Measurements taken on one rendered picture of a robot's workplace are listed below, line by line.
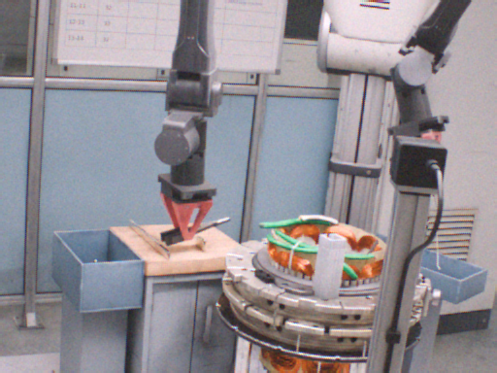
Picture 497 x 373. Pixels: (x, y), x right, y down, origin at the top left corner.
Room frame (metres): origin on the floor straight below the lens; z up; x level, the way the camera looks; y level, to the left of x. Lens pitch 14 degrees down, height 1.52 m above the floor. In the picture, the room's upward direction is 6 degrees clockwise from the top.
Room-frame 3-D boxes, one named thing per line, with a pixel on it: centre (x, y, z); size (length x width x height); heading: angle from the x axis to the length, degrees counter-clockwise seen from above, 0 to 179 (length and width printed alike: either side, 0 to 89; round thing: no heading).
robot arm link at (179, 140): (1.29, 0.09, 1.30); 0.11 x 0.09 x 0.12; 169
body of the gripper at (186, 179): (1.34, 0.09, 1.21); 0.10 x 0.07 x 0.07; 30
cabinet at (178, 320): (1.39, 0.09, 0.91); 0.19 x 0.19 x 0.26; 29
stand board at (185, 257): (1.39, 0.09, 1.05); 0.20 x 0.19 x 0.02; 119
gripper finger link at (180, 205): (1.34, 0.08, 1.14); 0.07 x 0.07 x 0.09; 30
